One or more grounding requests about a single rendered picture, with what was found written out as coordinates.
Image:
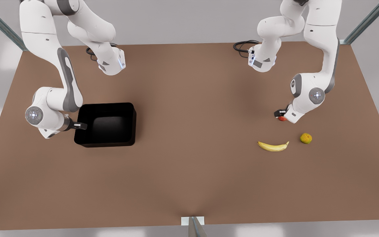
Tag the red apple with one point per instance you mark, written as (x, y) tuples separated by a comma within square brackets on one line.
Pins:
[(282, 118)]

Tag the yellow-green orange fruit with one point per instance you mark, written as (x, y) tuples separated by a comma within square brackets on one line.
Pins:
[(306, 138)]

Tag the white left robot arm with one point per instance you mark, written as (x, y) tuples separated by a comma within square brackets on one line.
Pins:
[(321, 36)]

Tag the yellow banana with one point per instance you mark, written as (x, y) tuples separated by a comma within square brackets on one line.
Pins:
[(272, 146)]

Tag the black storage box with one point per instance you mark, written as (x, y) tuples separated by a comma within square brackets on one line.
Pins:
[(107, 125)]

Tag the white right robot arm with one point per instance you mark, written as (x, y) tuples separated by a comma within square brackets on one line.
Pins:
[(38, 36)]

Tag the silver frame post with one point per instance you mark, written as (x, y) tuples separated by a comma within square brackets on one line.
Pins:
[(196, 227), (367, 21), (0, 23)]

